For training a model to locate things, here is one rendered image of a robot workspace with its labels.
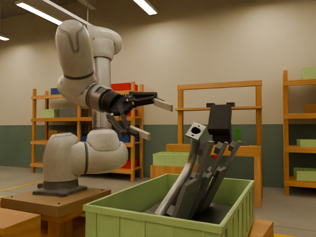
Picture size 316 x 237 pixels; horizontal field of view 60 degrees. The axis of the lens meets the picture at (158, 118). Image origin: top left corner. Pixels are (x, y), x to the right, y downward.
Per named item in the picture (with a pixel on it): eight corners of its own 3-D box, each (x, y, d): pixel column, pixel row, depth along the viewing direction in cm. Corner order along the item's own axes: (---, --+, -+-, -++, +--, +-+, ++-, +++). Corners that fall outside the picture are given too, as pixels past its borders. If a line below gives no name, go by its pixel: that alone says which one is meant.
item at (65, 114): (132, 182, 592) (132, 81, 599) (29, 173, 709) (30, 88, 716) (143, 177, 642) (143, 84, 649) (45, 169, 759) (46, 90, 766)
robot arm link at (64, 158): (42, 177, 133) (42, 132, 134) (80, 175, 141) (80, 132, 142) (43, 183, 118) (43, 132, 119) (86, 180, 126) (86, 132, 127)
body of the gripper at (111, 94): (97, 100, 88) (120, 109, 84) (113, 85, 93) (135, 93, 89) (102, 116, 94) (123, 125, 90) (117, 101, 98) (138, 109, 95)
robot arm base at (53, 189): (51, 186, 142) (52, 175, 142) (88, 188, 134) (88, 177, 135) (24, 193, 125) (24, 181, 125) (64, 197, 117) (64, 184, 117)
